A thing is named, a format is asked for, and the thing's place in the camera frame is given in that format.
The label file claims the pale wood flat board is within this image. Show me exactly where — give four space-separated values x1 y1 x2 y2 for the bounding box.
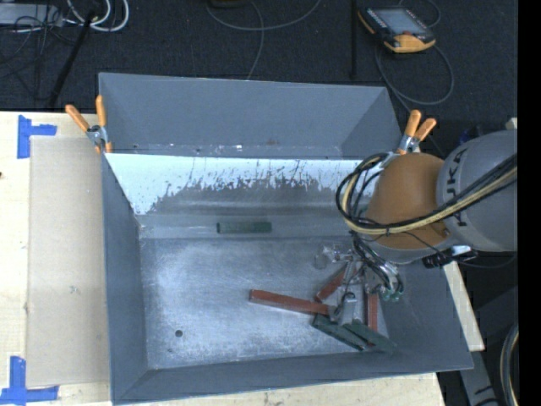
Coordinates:
25 135 112 389

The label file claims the red-brown flat block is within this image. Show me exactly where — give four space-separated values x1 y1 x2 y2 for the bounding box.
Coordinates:
248 288 331 316
364 290 380 332
314 266 350 304

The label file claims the black cylinder on white bracket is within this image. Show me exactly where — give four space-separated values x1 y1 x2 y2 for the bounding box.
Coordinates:
421 244 477 270

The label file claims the grey metal bin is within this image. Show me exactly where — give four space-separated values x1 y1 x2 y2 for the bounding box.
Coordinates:
97 72 475 405

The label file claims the dark green flat block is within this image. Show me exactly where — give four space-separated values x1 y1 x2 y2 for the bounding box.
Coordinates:
216 221 273 235
311 313 369 352
342 319 398 354

